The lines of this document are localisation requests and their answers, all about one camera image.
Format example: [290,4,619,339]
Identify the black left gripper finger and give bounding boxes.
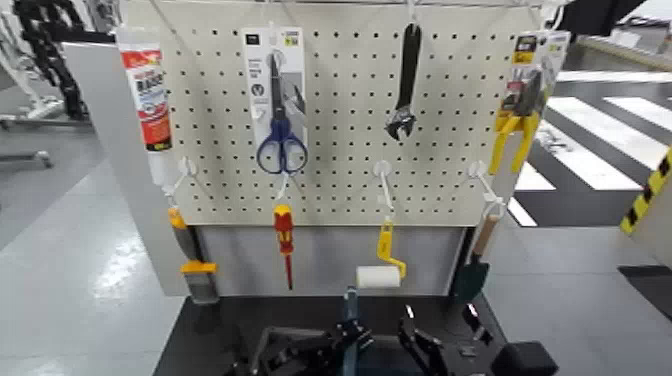
[249,325,315,376]
[313,319,376,376]

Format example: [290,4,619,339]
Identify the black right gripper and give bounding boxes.
[396,302,497,376]

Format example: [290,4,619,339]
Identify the red yellow screwdriver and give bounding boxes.
[272,203,295,292]

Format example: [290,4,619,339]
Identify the black floor mat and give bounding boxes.
[617,263,672,323]

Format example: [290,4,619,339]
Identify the beige perforated pegboard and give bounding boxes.
[121,0,547,228]

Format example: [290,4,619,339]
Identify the yellow black striped barrier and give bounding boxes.
[618,147,672,236]

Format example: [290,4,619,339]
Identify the white sealant tube red label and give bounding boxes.
[115,27,180,190]

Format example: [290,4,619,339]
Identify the black background equipment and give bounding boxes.
[553,0,650,39]

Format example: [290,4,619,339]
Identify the wooden handled green trowel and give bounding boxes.
[452,212,501,306]

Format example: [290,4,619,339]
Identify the yellow handled white paint roller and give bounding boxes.
[355,219,408,290]

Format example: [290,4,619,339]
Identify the yellow handled grey scraper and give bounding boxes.
[166,206,221,306]

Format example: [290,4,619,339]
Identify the packaged blue handled scissors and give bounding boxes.
[241,26,311,176]

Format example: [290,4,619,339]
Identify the packaged yellow handled pliers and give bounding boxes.
[488,30,572,177]

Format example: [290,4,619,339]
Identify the black handled adjustable wrench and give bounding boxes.
[384,21,424,142]

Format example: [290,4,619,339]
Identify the white machine frame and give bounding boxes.
[0,7,69,134]

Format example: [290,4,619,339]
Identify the black cable chain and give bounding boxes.
[11,0,90,123]

